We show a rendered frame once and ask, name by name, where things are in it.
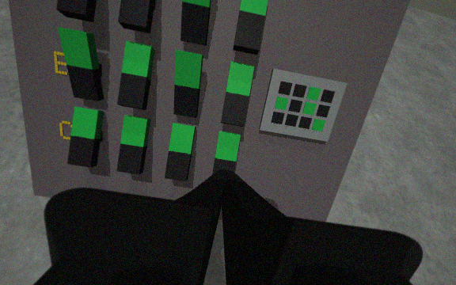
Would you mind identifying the grey switch panel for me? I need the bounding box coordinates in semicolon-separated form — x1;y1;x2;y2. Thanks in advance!
9;0;410;222

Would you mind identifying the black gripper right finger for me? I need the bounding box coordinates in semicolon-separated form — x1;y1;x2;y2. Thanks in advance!
222;170;423;285

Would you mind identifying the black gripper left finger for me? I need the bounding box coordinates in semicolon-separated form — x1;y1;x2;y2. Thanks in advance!
44;169;227;285

